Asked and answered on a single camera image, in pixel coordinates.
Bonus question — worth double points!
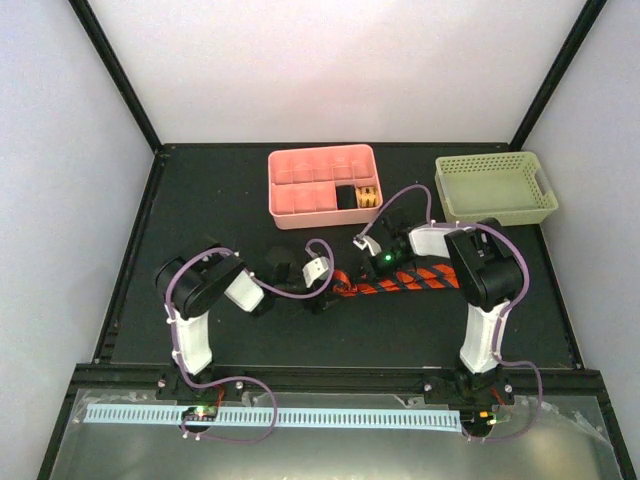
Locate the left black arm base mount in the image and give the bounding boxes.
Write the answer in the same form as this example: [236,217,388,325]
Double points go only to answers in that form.
[155,368,251,401]

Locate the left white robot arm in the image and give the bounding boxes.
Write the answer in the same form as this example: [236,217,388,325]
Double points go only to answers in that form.
[154,239,335,399]

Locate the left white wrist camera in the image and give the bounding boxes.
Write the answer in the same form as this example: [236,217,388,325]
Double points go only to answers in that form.
[302,256,331,289]

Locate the black right frame post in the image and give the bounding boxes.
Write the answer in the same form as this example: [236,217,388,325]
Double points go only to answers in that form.
[509,0,608,151]

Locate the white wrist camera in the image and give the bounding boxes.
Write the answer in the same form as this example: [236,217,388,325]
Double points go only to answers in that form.
[302,256,331,289]
[353,235,382,257]

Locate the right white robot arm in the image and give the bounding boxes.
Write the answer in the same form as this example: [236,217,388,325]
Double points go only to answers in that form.
[353,217,530,403]

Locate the rolled black tie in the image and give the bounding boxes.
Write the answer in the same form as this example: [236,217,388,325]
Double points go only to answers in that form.
[336,185,358,210]

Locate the green perforated plastic basket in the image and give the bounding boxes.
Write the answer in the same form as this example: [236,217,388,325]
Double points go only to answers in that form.
[435,152,558,226]

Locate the black left frame post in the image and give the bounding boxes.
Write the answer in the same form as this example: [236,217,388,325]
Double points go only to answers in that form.
[68,0,163,153]

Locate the purple cable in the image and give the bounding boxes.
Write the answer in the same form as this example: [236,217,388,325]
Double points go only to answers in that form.
[354,184,545,444]
[163,238,335,444]

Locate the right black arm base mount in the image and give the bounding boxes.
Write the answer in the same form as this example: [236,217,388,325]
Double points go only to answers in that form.
[423,366,514,408]

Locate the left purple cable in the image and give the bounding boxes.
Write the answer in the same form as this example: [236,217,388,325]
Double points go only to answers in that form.
[163,238,335,444]

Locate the black frame post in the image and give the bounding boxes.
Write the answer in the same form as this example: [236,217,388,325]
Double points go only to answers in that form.
[68,0,163,153]
[509,0,608,151]

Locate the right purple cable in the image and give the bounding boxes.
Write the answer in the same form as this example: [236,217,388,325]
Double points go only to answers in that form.
[354,184,545,444]

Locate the orange navy striped tie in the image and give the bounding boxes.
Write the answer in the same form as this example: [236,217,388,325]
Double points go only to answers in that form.
[331,264,459,298]

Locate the rolled yellow patterned tie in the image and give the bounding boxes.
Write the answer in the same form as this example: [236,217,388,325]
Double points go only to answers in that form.
[355,186,378,208]

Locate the light blue slotted cable duct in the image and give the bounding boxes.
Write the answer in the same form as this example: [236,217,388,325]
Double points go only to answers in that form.
[83,404,462,433]

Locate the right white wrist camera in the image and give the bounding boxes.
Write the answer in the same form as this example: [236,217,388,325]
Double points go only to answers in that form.
[353,235,382,257]

